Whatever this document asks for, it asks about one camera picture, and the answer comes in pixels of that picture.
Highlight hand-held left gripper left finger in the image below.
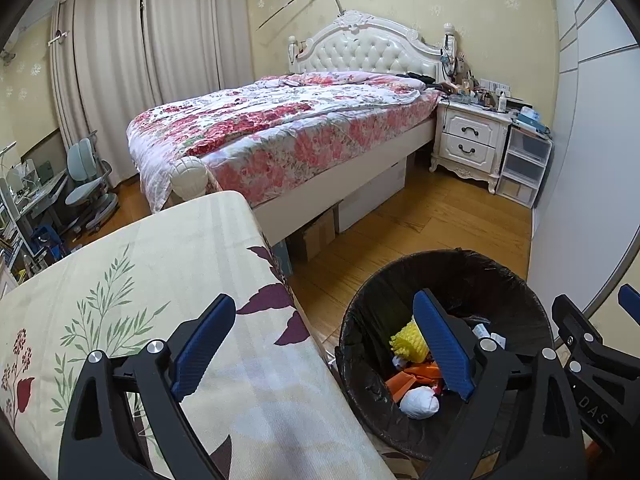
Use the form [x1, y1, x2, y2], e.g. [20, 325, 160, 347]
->
[59, 294, 237, 480]

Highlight floral leaf tablecloth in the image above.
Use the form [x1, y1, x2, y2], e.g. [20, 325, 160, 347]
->
[0, 190, 396, 480]

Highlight white bed with tufted headboard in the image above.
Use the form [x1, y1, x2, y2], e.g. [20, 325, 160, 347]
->
[127, 10, 458, 246]

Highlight cluster of small nightstand items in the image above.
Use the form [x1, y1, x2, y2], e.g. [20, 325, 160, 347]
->
[442, 52, 531, 113]

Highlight orange snack wrapper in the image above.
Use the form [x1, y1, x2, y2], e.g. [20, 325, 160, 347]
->
[387, 362, 446, 403]

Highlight grey study desk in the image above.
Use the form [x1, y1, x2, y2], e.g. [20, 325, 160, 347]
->
[0, 167, 71, 261]

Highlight white wardrobe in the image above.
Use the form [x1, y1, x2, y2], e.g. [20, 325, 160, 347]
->
[527, 0, 640, 361]

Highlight black lined bin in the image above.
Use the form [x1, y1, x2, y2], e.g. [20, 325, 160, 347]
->
[334, 249, 558, 463]

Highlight white bag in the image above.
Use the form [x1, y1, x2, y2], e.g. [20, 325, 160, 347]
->
[399, 386, 441, 420]

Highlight white volleyball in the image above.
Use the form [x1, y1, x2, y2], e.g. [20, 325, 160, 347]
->
[169, 156, 208, 198]

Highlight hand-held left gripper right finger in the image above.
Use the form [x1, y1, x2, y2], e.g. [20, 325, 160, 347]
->
[412, 288, 586, 480]

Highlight beige curtain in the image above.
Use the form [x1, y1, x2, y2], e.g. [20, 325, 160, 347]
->
[50, 0, 151, 191]
[142, 0, 256, 106]

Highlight pink floral quilt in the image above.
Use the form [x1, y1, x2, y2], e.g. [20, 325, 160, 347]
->
[126, 71, 443, 213]

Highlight thin bent rod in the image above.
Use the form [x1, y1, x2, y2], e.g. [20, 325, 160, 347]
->
[257, 0, 346, 31]

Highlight white nightstand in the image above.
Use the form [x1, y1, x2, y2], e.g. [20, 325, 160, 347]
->
[429, 100, 513, 195]

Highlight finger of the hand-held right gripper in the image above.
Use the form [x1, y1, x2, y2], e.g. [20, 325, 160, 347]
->
[551, 294, 603, 361]
[618, 284, 640, 323]

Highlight grey-blue desk chair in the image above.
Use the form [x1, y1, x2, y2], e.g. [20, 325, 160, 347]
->
[64, 130, 120, 236]

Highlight cardboard box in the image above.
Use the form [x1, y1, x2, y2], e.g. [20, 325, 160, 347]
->
[299, 207, 337, 262]

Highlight white box under bed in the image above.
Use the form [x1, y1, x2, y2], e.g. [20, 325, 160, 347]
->
[335, 157, 407, 233]

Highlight white and blue packet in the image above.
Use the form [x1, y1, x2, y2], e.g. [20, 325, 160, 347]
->
[470, 322, 507, 350]

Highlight plastic drawer unit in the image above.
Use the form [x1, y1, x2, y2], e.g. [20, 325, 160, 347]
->
[497, 122, 553, 208]

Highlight yellow foam net bundle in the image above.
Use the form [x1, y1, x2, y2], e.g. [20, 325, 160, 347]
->
[389, 317, 430, 363]

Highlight blue box on drawers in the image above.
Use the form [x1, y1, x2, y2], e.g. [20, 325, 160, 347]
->
[515, 106, 551, 136]

